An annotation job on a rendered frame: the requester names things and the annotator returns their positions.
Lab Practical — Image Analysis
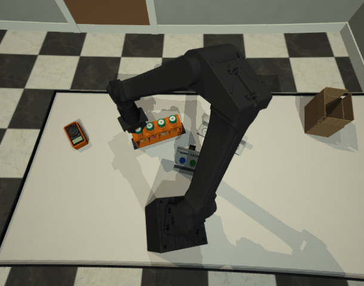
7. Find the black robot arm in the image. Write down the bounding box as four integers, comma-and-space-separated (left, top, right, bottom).
106, 43, 272, 237

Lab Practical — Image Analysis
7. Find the grey key housing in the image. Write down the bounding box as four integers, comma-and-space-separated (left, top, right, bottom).
174, 145, 200, 172

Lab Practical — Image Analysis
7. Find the brown cardboard box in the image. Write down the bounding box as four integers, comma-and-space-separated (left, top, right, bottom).
304, 87, 354, 137

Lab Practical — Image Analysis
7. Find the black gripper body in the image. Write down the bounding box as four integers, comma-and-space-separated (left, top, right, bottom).
117, 107, 148, 132

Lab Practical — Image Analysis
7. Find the orange digital multimeter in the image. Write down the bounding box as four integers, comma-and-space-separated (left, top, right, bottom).
64, 122, 88, 150

